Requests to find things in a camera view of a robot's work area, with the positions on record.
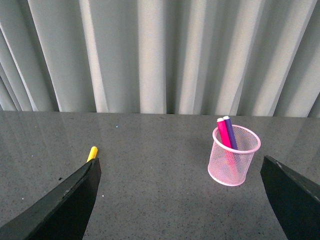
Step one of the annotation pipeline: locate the grey pleated curtain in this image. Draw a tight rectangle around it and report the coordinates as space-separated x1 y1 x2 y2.
0 0 320 118

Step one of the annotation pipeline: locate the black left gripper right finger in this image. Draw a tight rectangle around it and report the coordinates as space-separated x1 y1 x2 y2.
260 155 320 240

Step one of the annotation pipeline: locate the purple marker pen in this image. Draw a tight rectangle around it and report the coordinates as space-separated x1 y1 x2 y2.
223 116 238 150

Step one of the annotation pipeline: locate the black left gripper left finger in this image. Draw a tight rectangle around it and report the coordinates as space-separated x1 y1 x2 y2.
0 158 101 240

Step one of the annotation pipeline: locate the pink mesh pen cup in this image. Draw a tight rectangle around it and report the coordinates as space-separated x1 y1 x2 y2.
207 124 261 187

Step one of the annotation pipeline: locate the yellow marker pen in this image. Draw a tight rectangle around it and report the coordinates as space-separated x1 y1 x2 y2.
86 146 98 163

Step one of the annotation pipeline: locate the pink marker pen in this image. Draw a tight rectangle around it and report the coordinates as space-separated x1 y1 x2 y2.
216 117 238 177

